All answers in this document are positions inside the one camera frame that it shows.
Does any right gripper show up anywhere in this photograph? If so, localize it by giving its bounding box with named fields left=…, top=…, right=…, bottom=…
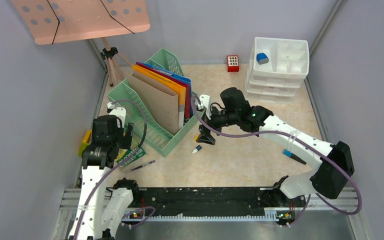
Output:
left=196, top=103, right=239, bottom=145

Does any green children's book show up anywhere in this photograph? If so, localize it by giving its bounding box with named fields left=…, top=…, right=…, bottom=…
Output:
left=115, top=139, right=147, bottom=167

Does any red translucent file folder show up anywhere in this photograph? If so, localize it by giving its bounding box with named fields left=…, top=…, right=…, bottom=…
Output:
left=132, top=62, right=191, bottom=123

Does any green file rack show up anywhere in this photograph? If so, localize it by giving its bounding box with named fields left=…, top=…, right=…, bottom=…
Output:
left=107, top=48, right=198, bottom=158

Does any blue plastic folder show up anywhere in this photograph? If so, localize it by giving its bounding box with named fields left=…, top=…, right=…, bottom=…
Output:
left=142, top=63, right=194, bottom=119

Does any beige pressure file folder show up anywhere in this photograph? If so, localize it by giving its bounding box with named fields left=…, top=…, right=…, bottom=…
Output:
left=126, top=73, right=181, bottom=135

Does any clear plastic drawer unit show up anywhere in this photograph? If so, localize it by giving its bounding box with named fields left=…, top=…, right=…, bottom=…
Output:
left=244, top=37, right=310, bottom=104

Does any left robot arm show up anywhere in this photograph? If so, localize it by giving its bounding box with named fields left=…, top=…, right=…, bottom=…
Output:
left=68, top=113, right=141, bottom=240

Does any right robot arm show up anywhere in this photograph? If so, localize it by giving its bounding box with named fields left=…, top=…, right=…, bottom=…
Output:
left=191, top=87, right=355, bottom=206

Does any dark pen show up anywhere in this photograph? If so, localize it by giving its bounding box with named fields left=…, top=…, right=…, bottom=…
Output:
left=129, top=160, right=156, bottom=172

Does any yellow green clamp tool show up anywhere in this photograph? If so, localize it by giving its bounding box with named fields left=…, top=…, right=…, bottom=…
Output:
left=78, top=129, right=92, bottom=157

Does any orange file folder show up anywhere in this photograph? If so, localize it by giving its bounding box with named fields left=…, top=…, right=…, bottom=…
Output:
left=132, top=63, right=187, bottom=129

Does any red small box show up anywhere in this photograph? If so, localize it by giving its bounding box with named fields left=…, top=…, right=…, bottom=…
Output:
left=226, top=55, right=240, bottom=73

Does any blue eraser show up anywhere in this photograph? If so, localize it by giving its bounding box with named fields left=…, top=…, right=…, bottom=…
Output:
left=255, top=52, right=270, bottom=65

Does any teal capped marker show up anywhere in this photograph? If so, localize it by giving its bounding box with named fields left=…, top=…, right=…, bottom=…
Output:
left=282, top=149, right=307, bottom=165

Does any black lamp clamp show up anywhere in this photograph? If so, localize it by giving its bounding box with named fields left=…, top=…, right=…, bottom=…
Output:
left=100, top=47, right=118, bottom=60

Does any pink lamp stand pole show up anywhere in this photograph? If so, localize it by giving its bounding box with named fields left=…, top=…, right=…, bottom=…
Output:
left=100, top=37, right=134, bottom=87

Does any pink perforated lamp panel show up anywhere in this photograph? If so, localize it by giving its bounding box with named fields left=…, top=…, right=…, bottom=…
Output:
left=11, top=0, right=151, bottom=45

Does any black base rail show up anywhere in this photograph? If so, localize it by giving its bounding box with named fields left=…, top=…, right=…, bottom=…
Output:
left=122, top=187, right=307, bottom=225

